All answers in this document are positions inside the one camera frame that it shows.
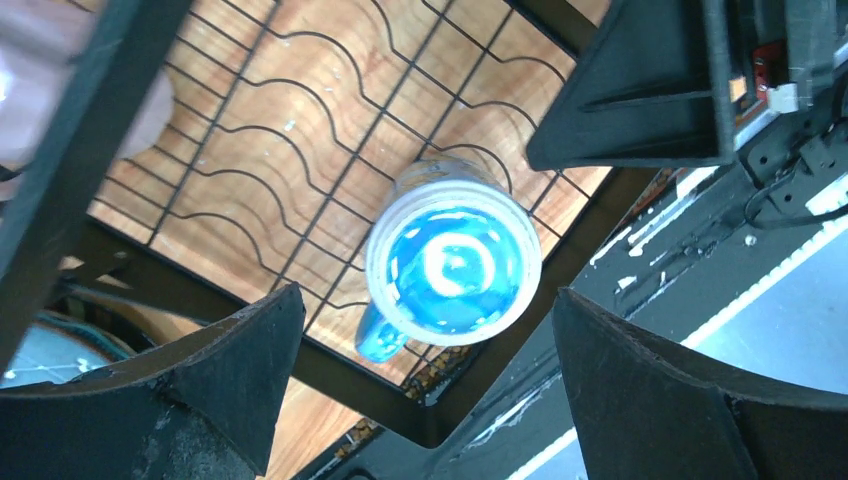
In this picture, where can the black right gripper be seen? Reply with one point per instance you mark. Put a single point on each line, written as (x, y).
(652, 91)

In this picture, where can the blue butterfly mug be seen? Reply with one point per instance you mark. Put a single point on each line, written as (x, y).
(452, 260)

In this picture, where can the blue-grey ceramic plate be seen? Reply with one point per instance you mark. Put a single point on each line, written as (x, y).
(57, 349)

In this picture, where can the pink ceramic mug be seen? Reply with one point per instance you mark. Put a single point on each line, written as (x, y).
(40, 40)

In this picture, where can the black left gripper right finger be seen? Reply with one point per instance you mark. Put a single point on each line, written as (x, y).
(646, 407)

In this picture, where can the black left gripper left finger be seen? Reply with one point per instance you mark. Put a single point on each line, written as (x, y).
(201, 407)

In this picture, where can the black wire dish rack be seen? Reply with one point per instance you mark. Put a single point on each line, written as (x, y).
(291, 120)

